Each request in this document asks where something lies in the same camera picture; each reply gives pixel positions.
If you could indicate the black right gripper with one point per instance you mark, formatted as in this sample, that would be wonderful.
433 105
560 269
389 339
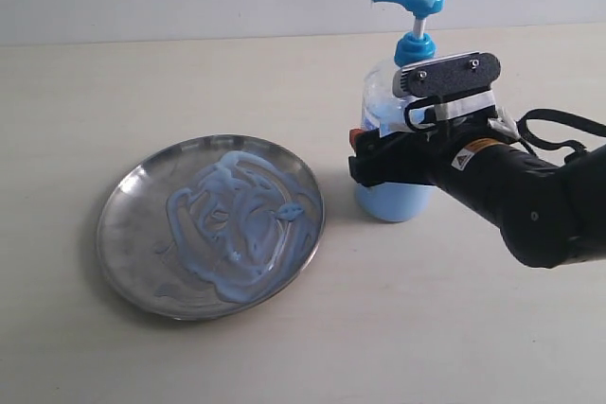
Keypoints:
408 157

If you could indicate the blue soap pump bottle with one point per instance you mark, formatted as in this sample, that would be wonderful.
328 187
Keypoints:
390 201

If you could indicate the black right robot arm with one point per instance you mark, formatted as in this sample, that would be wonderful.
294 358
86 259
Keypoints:
547 215

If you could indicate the blue soap smear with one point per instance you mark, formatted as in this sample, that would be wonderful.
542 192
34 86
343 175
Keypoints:
242 223

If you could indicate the round stainless steel plate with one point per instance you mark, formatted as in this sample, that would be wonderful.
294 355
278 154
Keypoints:
136 253

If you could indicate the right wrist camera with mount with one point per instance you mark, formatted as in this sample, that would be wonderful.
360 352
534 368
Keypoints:
441 90

